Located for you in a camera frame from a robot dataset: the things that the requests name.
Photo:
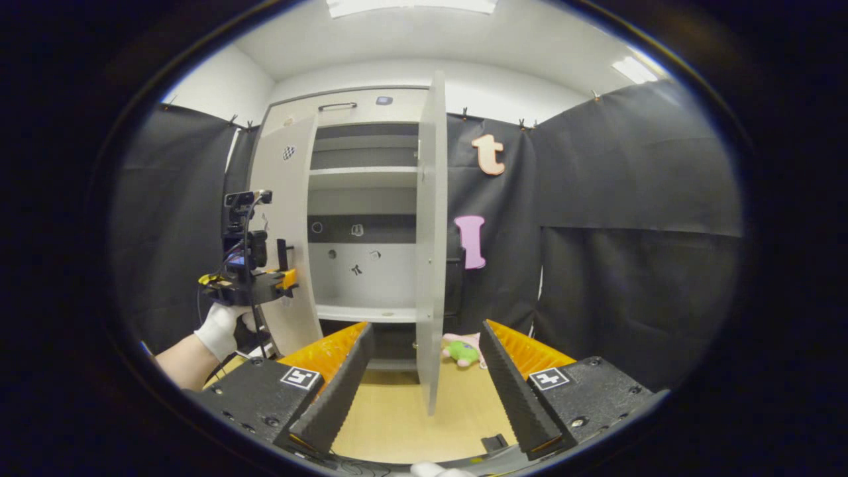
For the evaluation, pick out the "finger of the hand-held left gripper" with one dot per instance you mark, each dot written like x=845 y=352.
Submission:
x=290 y=278

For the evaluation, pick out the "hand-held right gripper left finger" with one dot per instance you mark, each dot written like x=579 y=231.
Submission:
x=341 y=387

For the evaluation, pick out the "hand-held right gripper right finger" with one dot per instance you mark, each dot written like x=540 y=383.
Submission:
x=513 y=387

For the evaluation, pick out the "grey shoe cabinet door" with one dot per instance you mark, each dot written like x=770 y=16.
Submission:
x=291 y=185
x=430 y=232

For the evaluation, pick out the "grey double-door shoe cabinet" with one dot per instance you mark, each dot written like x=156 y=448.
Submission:
x=397 y=106

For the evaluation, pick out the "white cabinet shelf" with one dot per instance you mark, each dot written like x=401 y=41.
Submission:
x=364 y=313
x=364 y=177

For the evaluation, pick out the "green and pink plush toy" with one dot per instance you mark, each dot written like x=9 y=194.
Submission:
x=462 y=352

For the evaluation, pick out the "black backdrop cloth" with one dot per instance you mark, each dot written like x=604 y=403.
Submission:
x=629 y=185

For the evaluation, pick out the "long ceiling light panel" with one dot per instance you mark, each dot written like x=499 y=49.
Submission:
x=411 y=6

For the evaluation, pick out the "small ceiling light panel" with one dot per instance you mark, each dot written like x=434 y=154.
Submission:
x=634 y=69

